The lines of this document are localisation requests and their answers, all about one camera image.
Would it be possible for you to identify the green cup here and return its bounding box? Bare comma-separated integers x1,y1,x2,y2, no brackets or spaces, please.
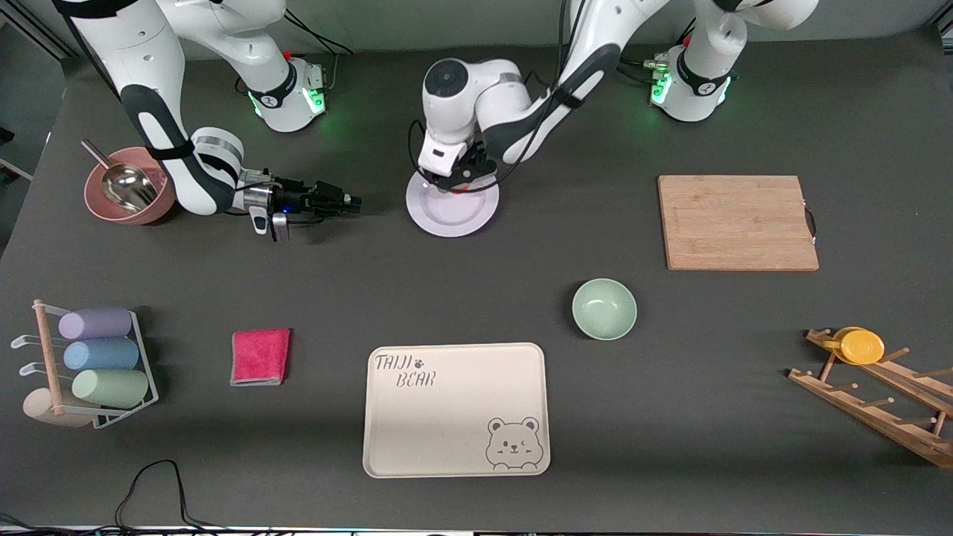
71,368,150,409

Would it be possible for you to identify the pink folded cloth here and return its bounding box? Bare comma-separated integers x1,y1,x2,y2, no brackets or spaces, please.
230,328,292,387

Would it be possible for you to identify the yellow cup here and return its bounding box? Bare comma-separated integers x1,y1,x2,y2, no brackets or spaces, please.
823,327,886,366

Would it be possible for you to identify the blue cup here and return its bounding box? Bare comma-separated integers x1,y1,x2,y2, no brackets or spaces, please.
63,339,141,371

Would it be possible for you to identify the pink bowl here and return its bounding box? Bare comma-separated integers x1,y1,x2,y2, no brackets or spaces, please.
83,147,178,226

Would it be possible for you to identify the wooden peg rack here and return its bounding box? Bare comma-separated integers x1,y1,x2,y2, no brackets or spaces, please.
788,328,953,469

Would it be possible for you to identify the white wire cup rack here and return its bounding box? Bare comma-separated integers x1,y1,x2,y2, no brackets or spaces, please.
10,299,159,430

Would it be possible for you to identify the beige cup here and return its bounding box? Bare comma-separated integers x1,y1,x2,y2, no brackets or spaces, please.
22,387,95,429

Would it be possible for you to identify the wooden cutting board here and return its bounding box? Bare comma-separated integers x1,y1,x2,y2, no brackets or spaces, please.
657,175,820,272

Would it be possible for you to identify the purple cup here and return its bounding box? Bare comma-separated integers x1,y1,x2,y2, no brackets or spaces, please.
58,307,133,341

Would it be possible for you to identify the metal scoop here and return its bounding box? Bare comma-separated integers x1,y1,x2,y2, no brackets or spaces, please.
80,139,160,211

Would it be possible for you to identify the pale lavender round plate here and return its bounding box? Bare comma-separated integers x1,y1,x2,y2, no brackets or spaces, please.
406,167,500,238

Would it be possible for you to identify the black base cable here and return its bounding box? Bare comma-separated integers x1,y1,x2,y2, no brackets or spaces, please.
281,10,354,75
615,19,697,84

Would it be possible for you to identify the pale green bowl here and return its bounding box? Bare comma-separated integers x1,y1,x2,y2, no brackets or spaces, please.
572,278,638,341

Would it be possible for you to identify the cream tray with bear print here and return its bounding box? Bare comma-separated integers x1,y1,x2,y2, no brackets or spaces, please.
363,342,552,479

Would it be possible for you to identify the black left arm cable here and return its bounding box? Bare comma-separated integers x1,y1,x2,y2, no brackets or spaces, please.
407,0,583,196

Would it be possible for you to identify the black floor cable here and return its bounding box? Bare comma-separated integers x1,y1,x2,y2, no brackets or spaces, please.
0,459,250,536

